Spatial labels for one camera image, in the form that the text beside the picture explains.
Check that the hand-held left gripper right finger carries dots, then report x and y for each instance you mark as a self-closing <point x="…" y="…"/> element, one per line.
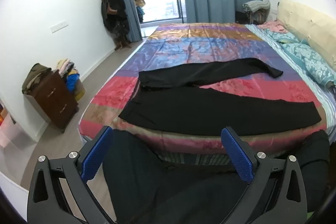
<point x="237" y="158"/>

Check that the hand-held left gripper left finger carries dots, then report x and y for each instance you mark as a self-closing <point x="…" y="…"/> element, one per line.
<point x="95" y="153"/>

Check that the black pants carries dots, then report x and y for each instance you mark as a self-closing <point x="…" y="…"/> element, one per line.
<point x="210" y="111"/>

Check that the yellow basket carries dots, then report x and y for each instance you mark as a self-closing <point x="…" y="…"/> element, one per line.
<point x="80" y="90"/>

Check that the brown wooden nightstand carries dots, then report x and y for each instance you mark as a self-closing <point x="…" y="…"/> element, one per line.
<point x="55" y="100"/>

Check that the person's legs in dark trousers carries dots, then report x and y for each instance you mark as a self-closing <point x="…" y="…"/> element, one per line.
<point x="183" y="200"/>

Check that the white storage box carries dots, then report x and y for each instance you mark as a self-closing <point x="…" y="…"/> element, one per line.
<point x="9" y="132"/>

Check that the white round tub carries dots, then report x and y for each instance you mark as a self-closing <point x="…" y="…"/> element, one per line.
<point x="11" y="188"/>

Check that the olive green cloth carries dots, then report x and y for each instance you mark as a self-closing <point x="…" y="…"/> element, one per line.
<point x="35" y="77"/>

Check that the bed with striped sheet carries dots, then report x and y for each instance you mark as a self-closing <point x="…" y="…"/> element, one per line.
<point x="331" y="119"/>

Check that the teal floral quilt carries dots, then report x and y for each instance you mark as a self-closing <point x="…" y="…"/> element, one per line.
<point x="309" y="61"/>

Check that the colourful striped satin blanket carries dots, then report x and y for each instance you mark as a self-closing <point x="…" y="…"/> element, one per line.
<point x="199" y="43"/>

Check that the pink floral cloth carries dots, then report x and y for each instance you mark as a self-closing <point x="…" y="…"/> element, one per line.
<point x="273" y="26"/>

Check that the brown handbag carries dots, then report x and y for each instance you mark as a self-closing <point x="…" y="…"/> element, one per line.
<point x="111" y="9"/>

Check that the dark hanging coats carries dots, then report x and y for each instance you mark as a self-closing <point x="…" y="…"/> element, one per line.
<point x="115" y="3"/>

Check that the beige padded headboard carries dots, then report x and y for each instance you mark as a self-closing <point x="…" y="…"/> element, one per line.
<point x="309" y="24"/>

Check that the yellow and blue laundry heap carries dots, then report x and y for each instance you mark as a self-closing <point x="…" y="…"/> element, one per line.
<point x="139" y="7"/>

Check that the grey folded blanket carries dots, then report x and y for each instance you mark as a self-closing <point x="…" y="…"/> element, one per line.
<point x="256" y="5"/>

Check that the white wall switch plate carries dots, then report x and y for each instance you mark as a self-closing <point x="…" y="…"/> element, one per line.
<point x="58" y="26"/>

